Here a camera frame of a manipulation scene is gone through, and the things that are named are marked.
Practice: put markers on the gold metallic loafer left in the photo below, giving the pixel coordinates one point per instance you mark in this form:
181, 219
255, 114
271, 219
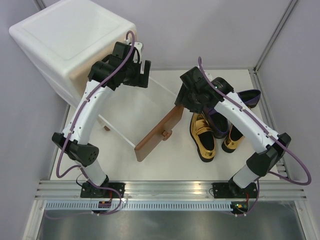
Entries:
203, 137

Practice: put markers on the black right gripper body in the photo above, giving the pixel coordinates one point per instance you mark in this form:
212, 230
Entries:
189, 99

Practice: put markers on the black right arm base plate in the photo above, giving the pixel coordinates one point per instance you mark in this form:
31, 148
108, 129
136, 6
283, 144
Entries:
224, 190

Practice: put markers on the aluminium corner frame post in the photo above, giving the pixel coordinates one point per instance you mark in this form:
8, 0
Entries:
275, 34

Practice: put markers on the white plastic shoe cabinet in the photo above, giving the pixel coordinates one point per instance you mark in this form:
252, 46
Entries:
53, 37

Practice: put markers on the gold metallic loafer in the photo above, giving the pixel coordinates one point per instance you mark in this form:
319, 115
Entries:
203, 137
232, 140

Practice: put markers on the gold metallic loafer right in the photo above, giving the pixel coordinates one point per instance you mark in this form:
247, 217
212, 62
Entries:
232, 140

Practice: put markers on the aluminium mounting rail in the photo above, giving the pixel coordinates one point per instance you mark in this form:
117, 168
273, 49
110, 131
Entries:
270, 190

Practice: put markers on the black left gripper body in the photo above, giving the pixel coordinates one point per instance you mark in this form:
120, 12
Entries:
133, 77

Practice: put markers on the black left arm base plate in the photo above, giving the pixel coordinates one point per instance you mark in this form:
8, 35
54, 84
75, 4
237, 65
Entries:
89, 191

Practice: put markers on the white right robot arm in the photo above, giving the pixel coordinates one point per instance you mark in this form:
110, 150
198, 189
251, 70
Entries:
268, 144

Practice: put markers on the brown lower drawer knob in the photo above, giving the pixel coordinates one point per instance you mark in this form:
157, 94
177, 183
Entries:
166, 134

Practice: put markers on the aluminium left frame post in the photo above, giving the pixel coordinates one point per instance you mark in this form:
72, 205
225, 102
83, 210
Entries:
40, 4

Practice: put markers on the beige upper drawer front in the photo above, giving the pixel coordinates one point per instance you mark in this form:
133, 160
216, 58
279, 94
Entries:
78, 75

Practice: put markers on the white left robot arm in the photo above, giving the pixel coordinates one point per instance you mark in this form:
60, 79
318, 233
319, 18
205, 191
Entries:
74, 139

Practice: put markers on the brown-front pulled-out drawer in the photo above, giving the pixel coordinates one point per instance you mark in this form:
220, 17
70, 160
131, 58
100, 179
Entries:
140, 115

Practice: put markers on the white slotted cable duct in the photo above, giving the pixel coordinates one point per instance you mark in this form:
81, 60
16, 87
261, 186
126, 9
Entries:
139, 205

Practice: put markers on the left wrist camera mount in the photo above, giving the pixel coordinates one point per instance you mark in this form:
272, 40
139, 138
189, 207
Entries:
138, 48

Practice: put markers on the purple metallic loafer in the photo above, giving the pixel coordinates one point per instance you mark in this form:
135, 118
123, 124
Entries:
250, 97
218, 123

